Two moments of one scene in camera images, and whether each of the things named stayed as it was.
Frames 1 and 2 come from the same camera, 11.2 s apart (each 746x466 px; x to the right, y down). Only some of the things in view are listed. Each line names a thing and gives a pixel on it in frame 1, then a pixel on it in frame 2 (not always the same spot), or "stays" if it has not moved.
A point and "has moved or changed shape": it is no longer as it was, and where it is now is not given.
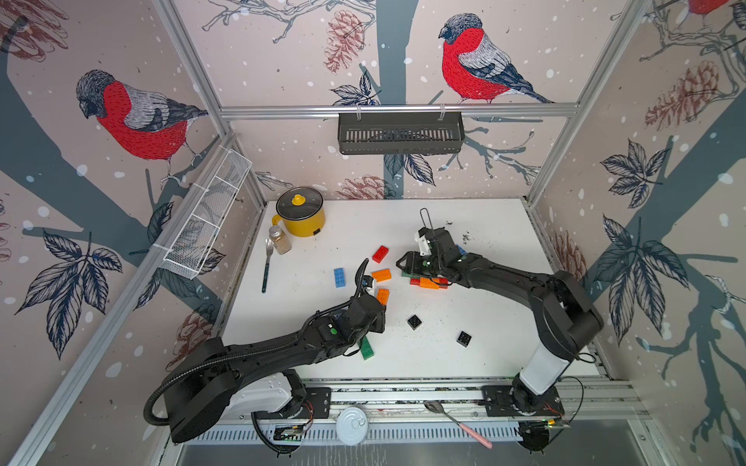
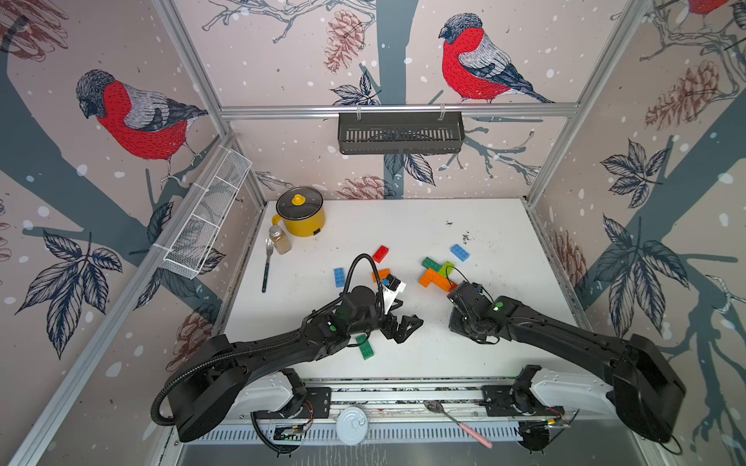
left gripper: x=380 y=325 to x=402 y=334
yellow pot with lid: x=300 y=212 stays
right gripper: x=413 y=263 to x=453 y=324
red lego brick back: x=381 y=253 stays
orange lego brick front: x=383 y=296 has moved or changed shape
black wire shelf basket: x=400 y=134 stays
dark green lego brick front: x=366 y=349 stays
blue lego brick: x=340 y=278 stays
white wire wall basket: x=203 y=218 stays
